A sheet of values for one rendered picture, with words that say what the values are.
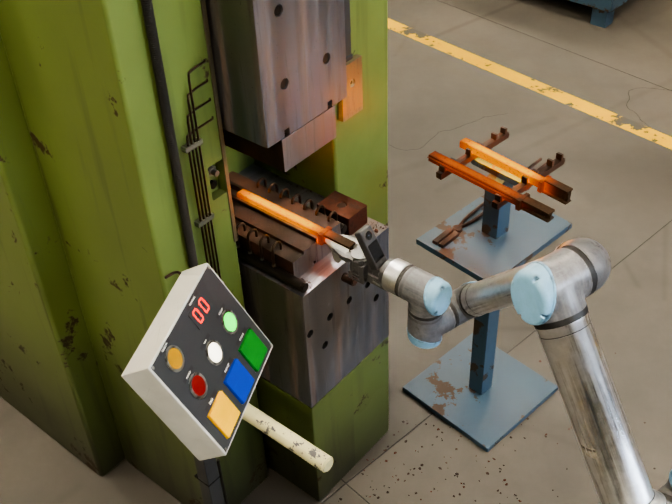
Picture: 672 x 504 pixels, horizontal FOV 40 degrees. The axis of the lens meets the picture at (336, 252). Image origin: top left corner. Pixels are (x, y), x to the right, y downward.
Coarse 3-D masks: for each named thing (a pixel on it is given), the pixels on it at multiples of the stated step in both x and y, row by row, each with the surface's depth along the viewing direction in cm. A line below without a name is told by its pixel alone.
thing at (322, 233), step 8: (240, 192) 263; (248, 192) 263; (248, 200) 261; (256, 200) 260; (264, 200) 260; (264, 208) 258; (272, 208) 257; (280, 208) 257; (280, 216) 255; (288, 216) 254; (296, 216) 254; (296, 224) 252; (304, 224) 251; (312, 224) 250; (312, 232) 249; (320, 232) 247; (328, 232) 247; (320, 240) 247; (336, 240) 244; (344, 240) 244; (352, 248) 243
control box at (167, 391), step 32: (192, 288) 203; (224, 288) 212; (160, 320) 199; (192, 320) 200; (160, 352) 189; (192, 352) 197; (224, 352) 206; (160, 384) 187; (224, 384) 203; (160, 416) 194; (192, 416) 192; (192, 448) 199; (224, 448) 197
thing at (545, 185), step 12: (468, 144) 276; (480, 156) 274; (492, 156) 271; (504, 168) 269; (516, 168) 266; (540, 180) 260; (552, 180) 259; (540, 192) 261; (552, 192) 260; (564, 192) 256
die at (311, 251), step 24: (264, 192) 266; (240, 216) 257; (264, 216) 257; (312, 216) 256; (240, 240) 254; (264, 240) 250; (288, 240) 248; (312, 240) 248; (288, 264) 244; (312, 264) 251
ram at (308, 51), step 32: (224, 0) 197; (256, 0) 192; (288, 0) 200; (320, 0) 209; (224, 32) 203; (256, 32) 196; (288, 32) 204; (320, 32) 213; (224, 64) 209; (256, 64) 201; (288, 64) 209; (320, 64) 218; (224, 96) 215; (256, 96) 207; (288, 96) 213; (320, 96) 223; (224, 128) 222; (256, 128) 214; (288, 128) 219
